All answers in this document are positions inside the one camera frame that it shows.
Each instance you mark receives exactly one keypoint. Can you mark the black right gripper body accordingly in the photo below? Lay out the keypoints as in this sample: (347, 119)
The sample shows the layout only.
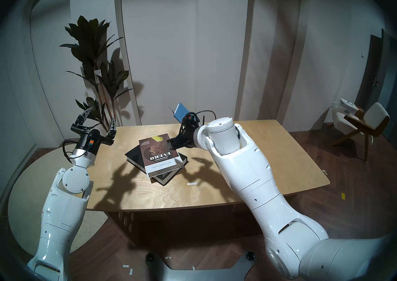
(187, 137)

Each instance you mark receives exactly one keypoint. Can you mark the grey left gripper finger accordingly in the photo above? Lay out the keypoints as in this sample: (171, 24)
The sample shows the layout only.
(84, 116)
(112, 126)

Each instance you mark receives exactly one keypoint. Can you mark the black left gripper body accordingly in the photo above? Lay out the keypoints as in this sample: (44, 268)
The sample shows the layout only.
(91, 140)

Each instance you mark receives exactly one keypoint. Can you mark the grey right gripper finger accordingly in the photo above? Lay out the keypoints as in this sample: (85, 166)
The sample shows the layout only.
(172, 141)
(175, 147)

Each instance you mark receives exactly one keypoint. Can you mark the white book brown cover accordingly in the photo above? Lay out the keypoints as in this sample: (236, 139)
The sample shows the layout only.
(158, 156)

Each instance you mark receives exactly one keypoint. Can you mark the thin blue book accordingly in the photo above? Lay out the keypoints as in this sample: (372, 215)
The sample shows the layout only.
(180, 111)

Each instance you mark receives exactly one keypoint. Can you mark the thick black hardcover book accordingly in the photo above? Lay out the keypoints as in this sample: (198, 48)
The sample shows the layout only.
(132, 157)

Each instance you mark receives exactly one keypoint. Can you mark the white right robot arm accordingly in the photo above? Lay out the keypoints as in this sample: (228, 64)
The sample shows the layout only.
(248, 172)

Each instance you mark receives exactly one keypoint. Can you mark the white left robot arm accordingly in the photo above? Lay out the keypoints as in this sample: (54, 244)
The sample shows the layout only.
(62, 209)

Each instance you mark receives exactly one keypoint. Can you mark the white plant tag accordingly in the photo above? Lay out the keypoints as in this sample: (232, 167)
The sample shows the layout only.
(97, 76)

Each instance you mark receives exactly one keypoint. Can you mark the tall green potted plant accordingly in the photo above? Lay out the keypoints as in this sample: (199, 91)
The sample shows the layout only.
(90, 41)

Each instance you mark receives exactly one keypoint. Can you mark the round beige rug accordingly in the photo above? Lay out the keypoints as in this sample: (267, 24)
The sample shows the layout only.
(28, 190)

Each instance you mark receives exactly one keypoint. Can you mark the black round base knob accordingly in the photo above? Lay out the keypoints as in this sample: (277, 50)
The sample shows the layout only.
(250, 255)
(151, 257)

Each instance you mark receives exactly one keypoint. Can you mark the white wooden armchair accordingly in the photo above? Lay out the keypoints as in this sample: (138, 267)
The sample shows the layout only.
(375, 116)

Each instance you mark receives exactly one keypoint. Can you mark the dark door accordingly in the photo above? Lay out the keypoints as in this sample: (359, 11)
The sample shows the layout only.
(373, 82)

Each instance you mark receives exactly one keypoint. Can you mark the grey metal robot base plate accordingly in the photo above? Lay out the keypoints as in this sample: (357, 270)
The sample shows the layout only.
(198, 274)

